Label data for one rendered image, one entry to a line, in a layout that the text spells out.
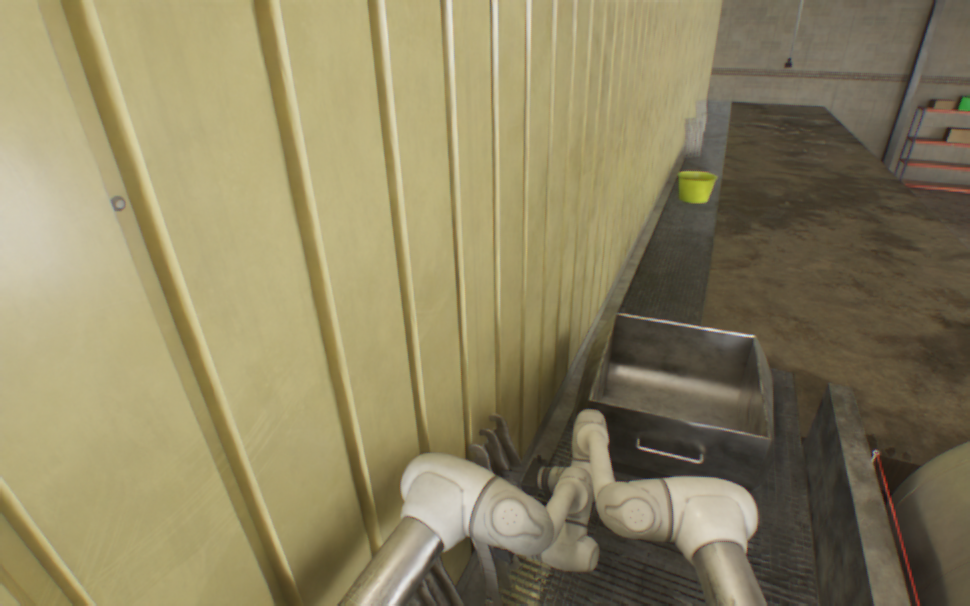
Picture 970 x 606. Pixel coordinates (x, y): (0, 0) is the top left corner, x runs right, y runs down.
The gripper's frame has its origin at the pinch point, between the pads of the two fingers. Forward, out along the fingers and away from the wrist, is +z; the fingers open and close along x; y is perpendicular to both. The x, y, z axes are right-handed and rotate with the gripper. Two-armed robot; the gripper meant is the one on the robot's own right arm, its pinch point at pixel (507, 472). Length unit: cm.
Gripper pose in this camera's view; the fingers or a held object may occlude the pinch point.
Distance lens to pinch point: 185.6
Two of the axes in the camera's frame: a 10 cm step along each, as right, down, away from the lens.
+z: -8.8, 0.1, 4.8
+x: -4.2, 4.5, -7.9
